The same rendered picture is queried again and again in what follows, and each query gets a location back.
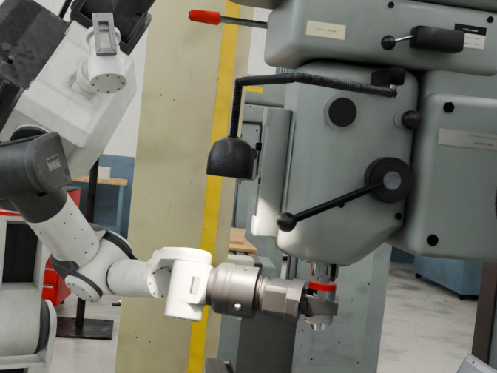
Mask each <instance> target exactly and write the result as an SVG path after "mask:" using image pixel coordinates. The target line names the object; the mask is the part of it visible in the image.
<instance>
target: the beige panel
mask: <svg viewBox="0 0 497 373"><path fill-rule="evenodd" d="M191 10H207V11H215V12H220V14H221V15H222V16H228V17H234V18H239V19H250V20H253V17H254V7H249V6H244V5H240V4H235V3H233V2H231V1H229V0H155V2H154V4H153V5H152V6H151V8H150V12H149V13H150V14H152V20H151V22H150V24H149V27H148V35H147V43H146V57H145V65H144V72H143V87H142V95H141V109H140V117H139V125H138V139H137V147H136V155H135V169H134V177H133V185H132V200H131V207H130V215H129V229H128V237H127V242H128V243H129V244H130V246H131V247H132V254H133V255H134V256H135V257H136V258H137V259H138V260H139V261H142V262H148V261H149V260H150V259H152V255H153V253H154V251H155V250H161V249H162V248H164V247H183V248H191V249H199V250H203V251H206V252H209V253H210V254H211V256H212V263H211V266H212V267H213V268H217V267H218V266H219V265H221V263H223V262H224V263H227V260H228V253H229V239H230V232H231V219H232V212H233V205H234V191H235V184H236V178H230V177H223V176H216V175H207V174H206V167H207V159H208V155H209V152H210V150H211V148H212V145H213V143H214V142H215V141H217V140H219V139H220V138H222V137H228V135H229V134H230V133H229V132H230V126H231V124H230V123H231V113H232V108H233V107H232V106H233V105H232V104H233V97H234V86H235V82H234V81H235V79H236V78H242V77H247V72H248V65H249V52H250V44H251V32H252V27H247V26H242V25H236V24H226V23H220V24H219V25H213V24H205V23H200V22H196V21H190V19H189V11H191ZM229 136H230V135H229ZM166 301H167V298H161V299H160V298H147V297H140V296H139V297H135V298H131V297H124V296H122V298H121V312H120V320H119V327H118V342H117V350H116V358H115V372H114V373H205V362H206V358H217V351H218V343H219V336H220V323H221V316H222V314H218V313H215V312H214V310H213V309H212V307H211V306H210V305H206V306H204V307H203V315H202V320H201V322H200V321H198V322H194V321H190V320H184V319H179V318H173V317H168V316H165V315H164V313H165V308H166Z"/></svg>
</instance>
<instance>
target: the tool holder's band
mask: <svg viewBox="0 0 497 373"><path fill-rule="evenodd" d="M308 287H310V288H312V289H316V290H320V291H326V292H333V291H336V290H337V285H336V284H335V283H333V282H330V283H318V282H317V280H310V281H309V285H308Z"/></svg>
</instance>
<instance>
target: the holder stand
mask: <svg viewBox="0 0 497 373"><path fill-rule="evenodd" d="M296 330H297V322H294V321H289V320H284V318H283V317H278V316H273V315H264V314H260V310H259V311H258V312H256V314H255V316H254V319H249V318H244V317H242V320H241V321H240V333H239V341H238V348H237V362H236V369H235V373H291V370H292V363H293V356H294V344H295V337H296Z"/></svg>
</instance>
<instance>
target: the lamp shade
mask: <svg viewBox="0 0 497 373"><path fill-rule="evenodd" d="M253 168H254V158H253V154H252V150H251V146H250V145H249V144H248V143H247V142H246V141H245V140H244V139H241V138H239V137H237V136H229V135H228V137H222V138H220V139H219V140H217V141H215V142H214V143H213V145H212V148H211V150H210V152H209V155H208V159H207V167H206V174H207V175H216V176H223V177H230V178H245V179H252V175H253Z"/></svg>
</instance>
